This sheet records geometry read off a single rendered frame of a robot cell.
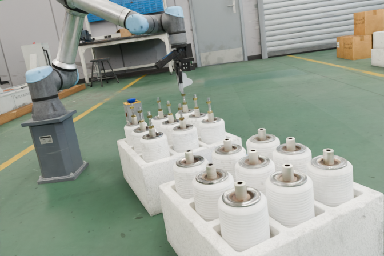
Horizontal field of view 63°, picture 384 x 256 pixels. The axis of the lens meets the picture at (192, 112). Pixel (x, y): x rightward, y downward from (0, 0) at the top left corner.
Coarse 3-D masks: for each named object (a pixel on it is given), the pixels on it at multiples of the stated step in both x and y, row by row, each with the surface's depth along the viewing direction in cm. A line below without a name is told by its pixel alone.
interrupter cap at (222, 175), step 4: (200, 172) 73; (204, 172) 73; (216, 172) 72; (220, 172) 72; (224, 172) 72; (196, 176) 71; (200, 176) 71; (204, 176) 72; (220, 176) 70; (224, 176) 70; (228, 176) 70; (196, 180) 70; (200, 180) 69; (204, 180) 69; (208, 180) 69; (212, 180) 69; (216, 180) 68; (220, 180) 68; (224, 180) 68; (204, 184) 68; (208, 184) 67; (212, 184) 67
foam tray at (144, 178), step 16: (240, 144) 116; (128, 160) 120; (160, 160) 105; (176, 160) 106; (208, 160) 111; (128, 176) 128; (144, 176) 102; (160, 176) 104; (144, 192) 106; (160, 208) 106
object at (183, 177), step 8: (176, 168) 79; (184, 168) 78; (192, 168) 77; (200, 168) 78; (176, 176) 80; (184, 176) 78; (192, 176) 77; (176, 184) 81; (184, 184) 78; (184, 192) 79; (192, 192) 78
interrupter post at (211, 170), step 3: (207, 165) 70; (210, 165) 71; (213, 165) 70; (207, 168) 70; (210, 168) 69; (213, 168) 69; (207, 171) 70; (210, 171) 69; (213, 171) 70; (207, 174) 70; (210, 174) 70; (213, 174) 70; (216, 174) 70; (207, 177) 70; (210, 177) 70; (213, 177) 70
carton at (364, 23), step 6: (360, 12) 405; (366, 12) 394; (372, 12) 394; (378, 12) 394; (354, 18) 421; (360, 18) 407; (366, 18) 395; (372, 18) 395; (378, 18) 395; (354, 24) 423; (360, 24) 409; (366, 24) 397; (372, 24) 397; (378, 24) 397; (354, 30) 425; (360, 30) 411; (366, 30) 399; (372, 30) 399; (378, 30) 399
